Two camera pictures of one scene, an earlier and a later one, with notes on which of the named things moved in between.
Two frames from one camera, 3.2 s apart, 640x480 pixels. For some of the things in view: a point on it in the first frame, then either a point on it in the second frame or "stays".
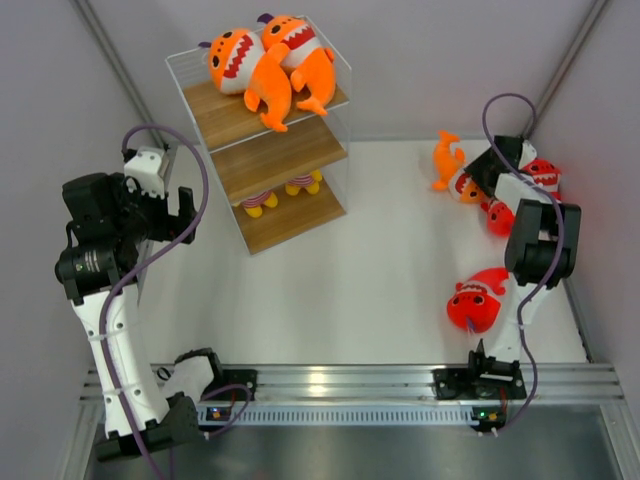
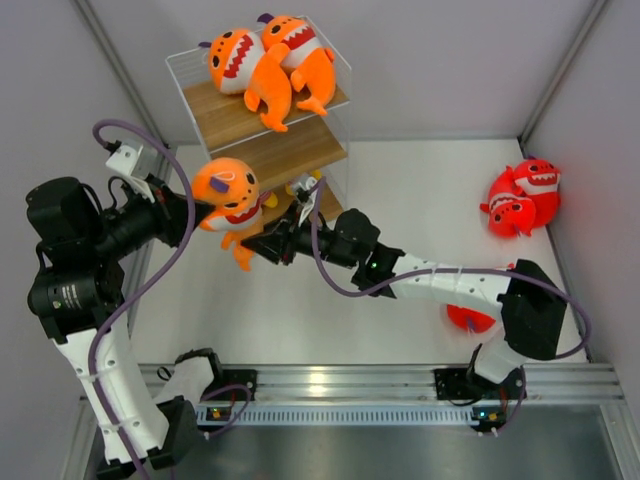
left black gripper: x=169 y=225 stays
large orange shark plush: x=239 y=63 stays
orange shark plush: x=311 y=65 stays
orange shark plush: x=451 y=172 to x=233 y=189
